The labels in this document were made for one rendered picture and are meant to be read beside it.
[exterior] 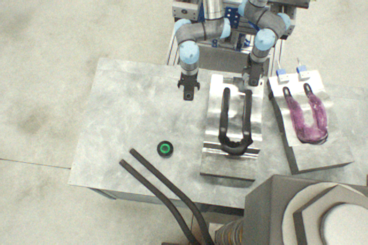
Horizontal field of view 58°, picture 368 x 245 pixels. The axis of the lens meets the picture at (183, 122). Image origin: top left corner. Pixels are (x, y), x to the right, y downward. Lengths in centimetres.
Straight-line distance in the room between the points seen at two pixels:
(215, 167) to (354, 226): 123
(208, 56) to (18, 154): 160
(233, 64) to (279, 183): 215
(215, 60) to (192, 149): 104
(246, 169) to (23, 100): 193
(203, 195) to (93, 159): 57
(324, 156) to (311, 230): 128
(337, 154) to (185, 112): 75
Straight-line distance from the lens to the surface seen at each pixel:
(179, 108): 171
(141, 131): 169
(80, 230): 251
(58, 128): 271
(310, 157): 162
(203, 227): 146
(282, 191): 40
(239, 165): 158
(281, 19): 148
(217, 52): 256
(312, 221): 37
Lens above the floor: 239
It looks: 71 degrees down
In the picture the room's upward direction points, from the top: 3 degrees counter-clockwise
